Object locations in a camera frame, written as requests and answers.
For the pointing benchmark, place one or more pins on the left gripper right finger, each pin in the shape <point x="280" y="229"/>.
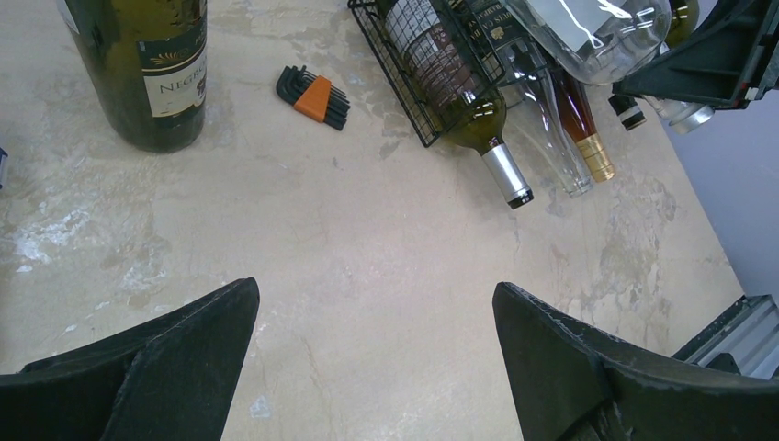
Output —
<point x="572" y="381"/>

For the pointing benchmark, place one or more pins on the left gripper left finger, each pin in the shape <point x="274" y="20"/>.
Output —
<point x="171" y="378"/>

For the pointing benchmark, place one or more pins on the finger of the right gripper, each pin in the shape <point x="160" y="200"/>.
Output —
<point x="730" y="60"/>

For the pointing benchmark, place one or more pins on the clear glass bottle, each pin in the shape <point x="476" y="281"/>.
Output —
<point x="594" y="42"/>

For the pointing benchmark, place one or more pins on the dark green wine bottle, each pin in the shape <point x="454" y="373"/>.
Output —
<point x="147" y="61"/>

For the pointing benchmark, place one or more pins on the dark bottle upper far right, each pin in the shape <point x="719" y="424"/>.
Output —
<point x="685" y="16"/>

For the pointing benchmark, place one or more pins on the dark bottle lower far right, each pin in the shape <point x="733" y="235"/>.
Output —
<point x="627" y="110"/>

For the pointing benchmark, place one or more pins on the red bottle gold cap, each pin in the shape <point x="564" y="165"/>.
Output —
<point x="577" y="120"/>

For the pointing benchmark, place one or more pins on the clear slim empty bottle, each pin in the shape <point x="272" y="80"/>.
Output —
<point x="529" y="94"/>

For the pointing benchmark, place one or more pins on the green bottle silver cap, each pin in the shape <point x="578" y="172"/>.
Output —
<point x="456" y="88"/>

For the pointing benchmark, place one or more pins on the clear plastic organizer box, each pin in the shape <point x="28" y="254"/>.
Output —
<point x="3" y="167"/>

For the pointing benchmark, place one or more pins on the orange hex key set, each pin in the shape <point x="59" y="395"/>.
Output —
<point x="313" y="96"/>

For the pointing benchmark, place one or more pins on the aluminium frame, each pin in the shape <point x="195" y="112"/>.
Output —
<point x="742" y="340"/>

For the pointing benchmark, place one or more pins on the black wire wine rack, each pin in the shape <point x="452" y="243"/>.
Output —
<point x="485" y="25"/>

